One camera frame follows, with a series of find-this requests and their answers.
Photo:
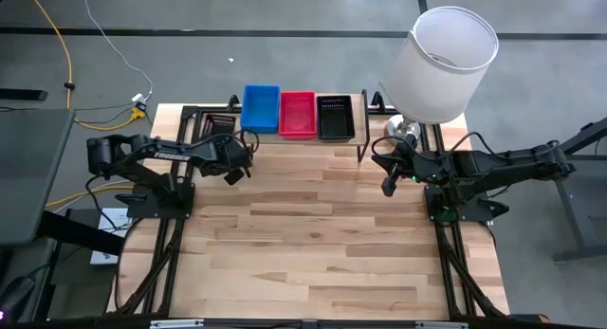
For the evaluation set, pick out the blue plastic basket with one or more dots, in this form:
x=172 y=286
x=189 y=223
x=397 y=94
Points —
x=260 y=108

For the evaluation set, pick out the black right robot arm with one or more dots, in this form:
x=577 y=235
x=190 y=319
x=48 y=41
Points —
x=512 y=163

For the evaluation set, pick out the black metal rig frame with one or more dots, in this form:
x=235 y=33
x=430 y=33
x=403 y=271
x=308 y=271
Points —
x=163 y=267

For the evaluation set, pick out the grey desk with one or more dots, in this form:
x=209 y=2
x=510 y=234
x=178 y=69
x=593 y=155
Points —
x=28 y=177

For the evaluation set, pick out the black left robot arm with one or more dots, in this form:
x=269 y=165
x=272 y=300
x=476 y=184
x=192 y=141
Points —
x=142 y=153

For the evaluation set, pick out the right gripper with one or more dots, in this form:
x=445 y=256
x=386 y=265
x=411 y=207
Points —
x=403 y=163

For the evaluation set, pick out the white paper box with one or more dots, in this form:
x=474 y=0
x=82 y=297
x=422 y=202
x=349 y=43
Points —
x=106 y=234

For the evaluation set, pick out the black plastic basket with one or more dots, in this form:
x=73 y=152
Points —
x=336 y=120
x=219 y=124

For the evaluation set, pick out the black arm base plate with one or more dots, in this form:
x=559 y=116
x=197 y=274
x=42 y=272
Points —
x=142 y=208
x=493 y=210

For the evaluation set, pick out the yellow power plug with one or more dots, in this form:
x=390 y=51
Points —
x=137 y=113

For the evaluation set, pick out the grey table stand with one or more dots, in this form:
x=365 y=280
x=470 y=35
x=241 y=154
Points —
x=574 y=215

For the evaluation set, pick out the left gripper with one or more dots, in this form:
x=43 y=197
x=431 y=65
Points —
x=223 y=153

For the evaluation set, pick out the white power adapter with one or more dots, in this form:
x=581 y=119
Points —
x=139 y=98

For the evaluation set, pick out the red plastic basket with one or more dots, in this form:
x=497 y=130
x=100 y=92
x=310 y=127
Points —
x=298 y=115

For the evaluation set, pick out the white shade silver table lamp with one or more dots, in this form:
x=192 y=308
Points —
x=436 y=68

